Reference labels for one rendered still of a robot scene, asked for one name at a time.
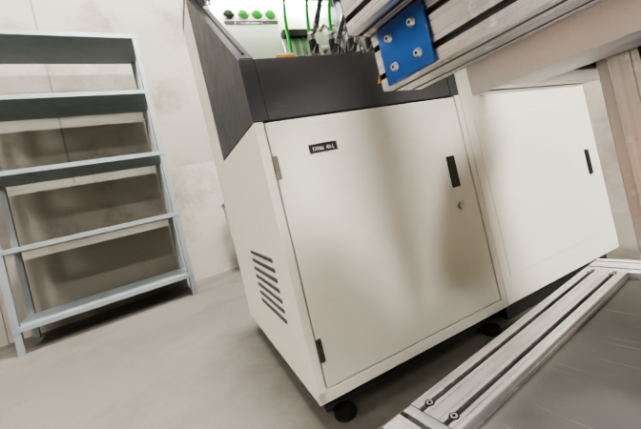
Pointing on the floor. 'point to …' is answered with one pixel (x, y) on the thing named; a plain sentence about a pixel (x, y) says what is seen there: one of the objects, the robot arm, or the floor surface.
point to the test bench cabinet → (246, 166)
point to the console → (538, 187)
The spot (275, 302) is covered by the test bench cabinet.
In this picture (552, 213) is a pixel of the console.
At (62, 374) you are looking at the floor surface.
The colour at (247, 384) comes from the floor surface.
